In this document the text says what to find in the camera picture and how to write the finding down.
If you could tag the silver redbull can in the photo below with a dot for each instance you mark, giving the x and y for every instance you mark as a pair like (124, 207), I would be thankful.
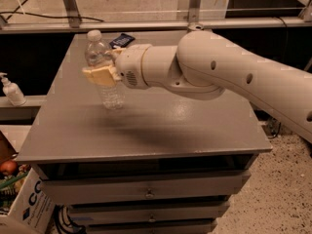
(194, 26)

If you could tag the red apple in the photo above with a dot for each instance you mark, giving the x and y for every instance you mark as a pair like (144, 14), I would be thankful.
(8, 167)

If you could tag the metal frame rail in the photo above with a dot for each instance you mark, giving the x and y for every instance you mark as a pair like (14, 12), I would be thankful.
(35, 16)

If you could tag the middle cabinet drawer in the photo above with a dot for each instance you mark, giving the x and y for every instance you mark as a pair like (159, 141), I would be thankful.
(148, 213)

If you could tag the white pump dispenser bottle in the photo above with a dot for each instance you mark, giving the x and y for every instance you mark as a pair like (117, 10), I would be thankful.
(12, 91)

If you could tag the top cabinet drawer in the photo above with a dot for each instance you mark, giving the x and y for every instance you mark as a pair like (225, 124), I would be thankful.
(146, 187)

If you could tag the dark blue snack packet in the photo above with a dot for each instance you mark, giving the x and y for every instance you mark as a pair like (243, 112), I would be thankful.
(122, 41)

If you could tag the cabinet drawer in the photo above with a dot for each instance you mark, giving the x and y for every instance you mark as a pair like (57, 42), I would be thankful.
(148, 213)
(192, 226)
(146, 187)

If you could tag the grey drawer cabinet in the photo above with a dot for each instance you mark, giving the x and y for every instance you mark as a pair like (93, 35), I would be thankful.
(154, 133)

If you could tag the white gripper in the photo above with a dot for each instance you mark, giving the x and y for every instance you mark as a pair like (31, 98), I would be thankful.
(130, 65)

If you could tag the white cardboard box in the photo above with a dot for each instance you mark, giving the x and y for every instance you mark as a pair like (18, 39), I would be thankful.
(31, 211)

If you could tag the bottom cabinet drawer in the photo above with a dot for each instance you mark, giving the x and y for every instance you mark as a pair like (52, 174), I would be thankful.
(192, 226)

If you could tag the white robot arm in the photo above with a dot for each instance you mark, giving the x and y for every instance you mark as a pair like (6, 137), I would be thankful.
(201, 66)

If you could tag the clear plastic water bottle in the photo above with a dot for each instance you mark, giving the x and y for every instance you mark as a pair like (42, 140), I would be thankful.
(97, 54)

